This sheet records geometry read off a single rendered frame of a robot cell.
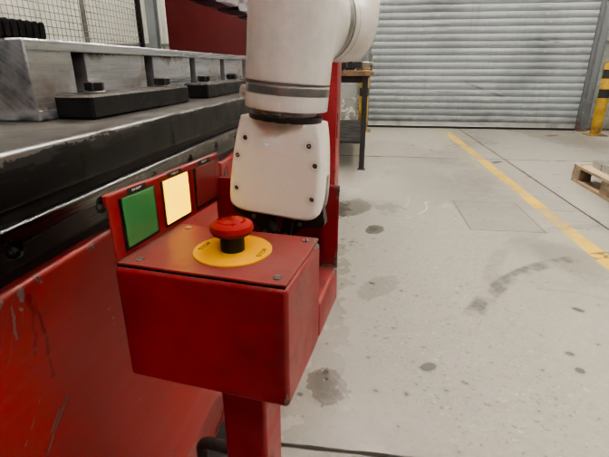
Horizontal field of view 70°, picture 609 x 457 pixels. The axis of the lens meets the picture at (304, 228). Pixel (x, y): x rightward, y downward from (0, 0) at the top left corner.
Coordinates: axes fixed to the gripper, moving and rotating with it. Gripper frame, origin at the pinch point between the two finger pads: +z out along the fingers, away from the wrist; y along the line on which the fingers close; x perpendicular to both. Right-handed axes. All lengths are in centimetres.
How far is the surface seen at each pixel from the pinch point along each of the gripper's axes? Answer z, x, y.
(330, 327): 75, 96, -8
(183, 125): -9.8, 16.0, -21.4
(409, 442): 72, 49, 24
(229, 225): -6.9, -11.0, -0.9
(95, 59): -18.1, 13.7, -34.4
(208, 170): -7.6, 1.7, -9.6
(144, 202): -7.4, -10.7, -9.6
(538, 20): -96, 722, 142
